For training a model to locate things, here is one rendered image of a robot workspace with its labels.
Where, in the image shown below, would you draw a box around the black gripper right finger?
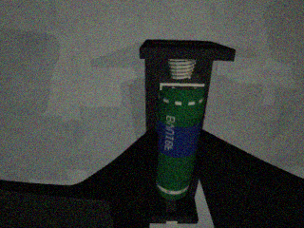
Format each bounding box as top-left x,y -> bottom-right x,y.
195,129 -> 304,228

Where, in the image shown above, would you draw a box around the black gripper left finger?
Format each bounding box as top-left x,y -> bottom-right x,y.
0,128 -> 159,228

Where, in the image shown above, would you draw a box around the green and blue battery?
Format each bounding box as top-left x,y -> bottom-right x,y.
156,80 -> 206,200

